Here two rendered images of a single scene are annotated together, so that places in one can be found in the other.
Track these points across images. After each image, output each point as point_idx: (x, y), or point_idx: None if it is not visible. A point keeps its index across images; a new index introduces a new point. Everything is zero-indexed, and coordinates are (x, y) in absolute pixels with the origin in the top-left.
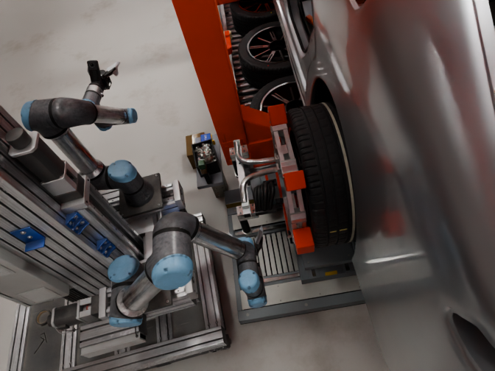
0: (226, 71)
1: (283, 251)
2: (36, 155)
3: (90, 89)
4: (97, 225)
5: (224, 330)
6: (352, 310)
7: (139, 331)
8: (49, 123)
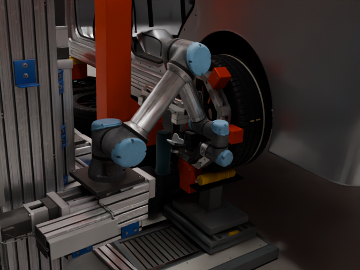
0: (128, 41)
1: (174, 241)
2: None
3: None
4: (67, 99)
5: None
6: (263, 269)
7: (113, 215)
8: None
